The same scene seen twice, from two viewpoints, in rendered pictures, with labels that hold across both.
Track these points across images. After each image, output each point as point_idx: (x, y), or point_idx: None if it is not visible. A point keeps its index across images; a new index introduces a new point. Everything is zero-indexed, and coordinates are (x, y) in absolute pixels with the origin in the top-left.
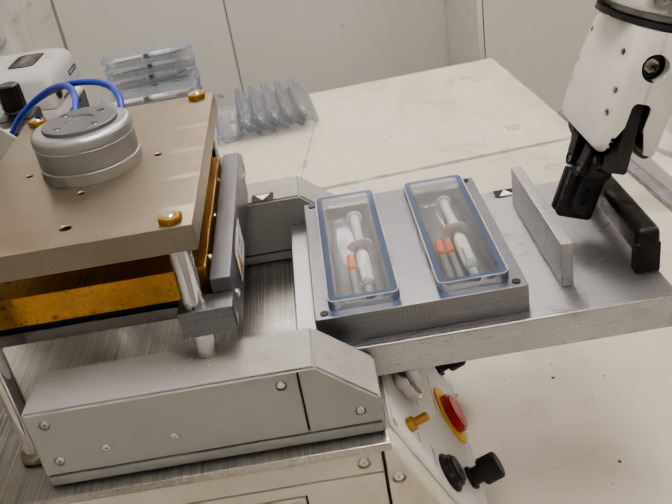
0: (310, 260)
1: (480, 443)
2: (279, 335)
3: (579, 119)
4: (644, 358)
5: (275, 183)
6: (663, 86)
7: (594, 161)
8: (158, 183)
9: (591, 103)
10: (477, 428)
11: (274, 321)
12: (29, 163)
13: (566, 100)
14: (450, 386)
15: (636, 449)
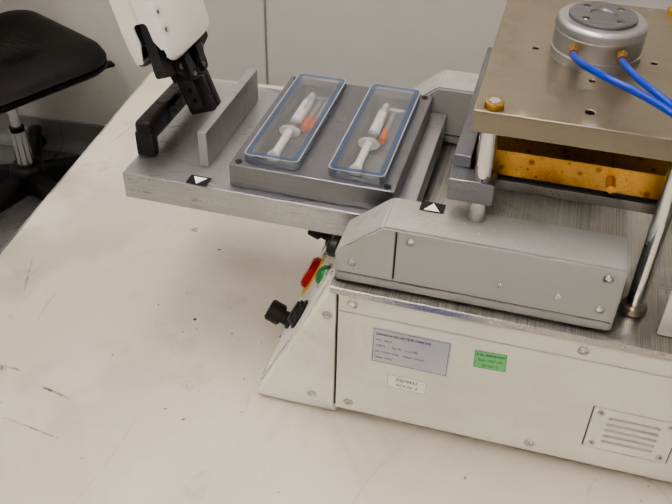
0: (415, 135)
1: (294, 292)
2: (459, 88)
3: (193, 32)
4: (113, 305)
5: (411, 223)
6: None
7: (202, 46)
8: (533, 22)
9: (193, 9)
10: (287, 303)
11: (448, 202)
12: (663, 78)
13: (175, 44)
14: (283, 332)
15: (201, 251)
